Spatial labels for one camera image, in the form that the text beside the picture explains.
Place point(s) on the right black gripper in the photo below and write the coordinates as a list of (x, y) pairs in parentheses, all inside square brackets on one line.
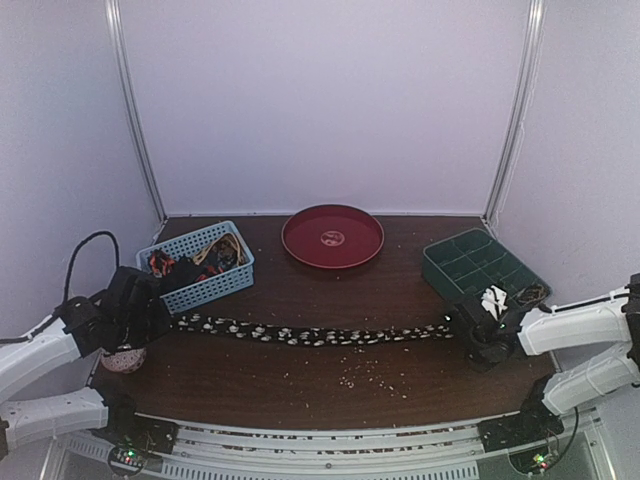
[(466, 320)]

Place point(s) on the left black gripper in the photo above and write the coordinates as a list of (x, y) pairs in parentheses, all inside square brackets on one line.
[(163, 322)]

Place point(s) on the black white floral tie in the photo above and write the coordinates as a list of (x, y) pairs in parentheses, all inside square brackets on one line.
[(307, 337)]

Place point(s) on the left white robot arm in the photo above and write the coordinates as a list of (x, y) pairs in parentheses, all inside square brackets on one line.
[(70, 333)]

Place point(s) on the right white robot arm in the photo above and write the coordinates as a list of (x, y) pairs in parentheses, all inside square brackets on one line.
[(612, 318)]

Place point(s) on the pile of ties in basket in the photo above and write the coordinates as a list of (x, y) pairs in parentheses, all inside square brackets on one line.
[(216, 258)]

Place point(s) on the small patterned pink bowl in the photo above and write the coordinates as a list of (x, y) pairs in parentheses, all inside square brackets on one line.
[(124, 362)]

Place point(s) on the rubber bands in organizer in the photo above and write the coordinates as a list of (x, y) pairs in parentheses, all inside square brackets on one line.
[(532, 295)]

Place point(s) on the dark green divided organizer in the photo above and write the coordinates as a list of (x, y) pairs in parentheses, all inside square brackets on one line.
[(467, 263)]

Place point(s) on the light blue plastic basket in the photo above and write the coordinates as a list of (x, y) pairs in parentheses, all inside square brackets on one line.
[(209, 290)]

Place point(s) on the round red tray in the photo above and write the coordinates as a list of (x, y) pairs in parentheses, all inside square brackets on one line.
[(332, 236)]

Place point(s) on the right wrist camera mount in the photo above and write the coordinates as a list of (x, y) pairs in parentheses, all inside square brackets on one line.
[(494, 301)]

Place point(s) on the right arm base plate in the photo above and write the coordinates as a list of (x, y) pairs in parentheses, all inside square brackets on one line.
[(520, 430)]

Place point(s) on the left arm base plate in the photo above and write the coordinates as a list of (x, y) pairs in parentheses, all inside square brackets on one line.
[(136, 441)]

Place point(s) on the right aluminium corner post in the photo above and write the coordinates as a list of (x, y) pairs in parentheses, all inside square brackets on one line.
[(515, 128)]

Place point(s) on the aluminium corner post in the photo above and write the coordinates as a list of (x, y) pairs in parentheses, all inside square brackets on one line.
[(515, 128), (116, 32)]

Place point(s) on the left aluminium corner post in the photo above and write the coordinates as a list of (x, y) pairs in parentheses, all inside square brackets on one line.
[(116, 32)]

